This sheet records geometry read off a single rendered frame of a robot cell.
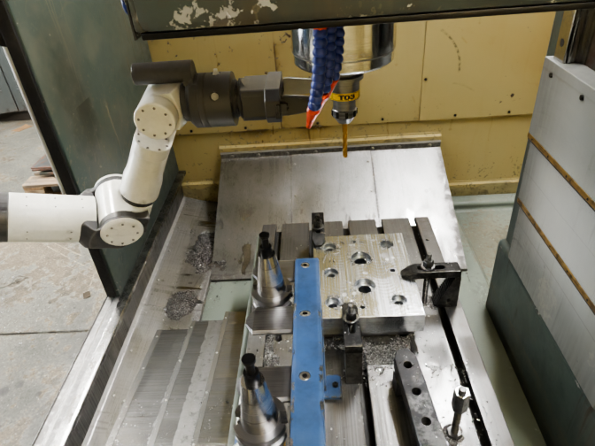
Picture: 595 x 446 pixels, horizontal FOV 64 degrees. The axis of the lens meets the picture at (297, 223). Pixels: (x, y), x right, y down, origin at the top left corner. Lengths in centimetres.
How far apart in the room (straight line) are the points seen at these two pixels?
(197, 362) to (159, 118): 74
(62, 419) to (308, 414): 77
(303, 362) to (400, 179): 134
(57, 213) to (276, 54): 111
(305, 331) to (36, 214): 54
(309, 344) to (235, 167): 138
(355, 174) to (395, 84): 37
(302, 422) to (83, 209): 59
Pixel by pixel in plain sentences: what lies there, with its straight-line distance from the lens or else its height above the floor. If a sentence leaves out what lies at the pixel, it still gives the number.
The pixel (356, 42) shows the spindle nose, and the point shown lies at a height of 155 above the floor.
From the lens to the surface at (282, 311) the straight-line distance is 71.
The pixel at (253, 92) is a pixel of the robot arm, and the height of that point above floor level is 147.
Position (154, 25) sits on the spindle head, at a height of 163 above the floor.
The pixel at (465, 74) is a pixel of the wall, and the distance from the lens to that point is 194.
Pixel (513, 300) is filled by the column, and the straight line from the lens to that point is 141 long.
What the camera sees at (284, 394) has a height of 122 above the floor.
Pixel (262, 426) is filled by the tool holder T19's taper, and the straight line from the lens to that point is 57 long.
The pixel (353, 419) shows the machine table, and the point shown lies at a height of 90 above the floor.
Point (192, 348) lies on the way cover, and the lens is 138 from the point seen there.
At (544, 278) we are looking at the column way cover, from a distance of 119.
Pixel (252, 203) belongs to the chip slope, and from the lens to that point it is 184.
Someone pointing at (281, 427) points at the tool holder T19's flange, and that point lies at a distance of 59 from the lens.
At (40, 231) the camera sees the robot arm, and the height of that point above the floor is 126.
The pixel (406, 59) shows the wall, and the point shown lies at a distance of 187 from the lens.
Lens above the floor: 172
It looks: 34 degrees down
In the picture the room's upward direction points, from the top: 5 degrees counter-clockwise
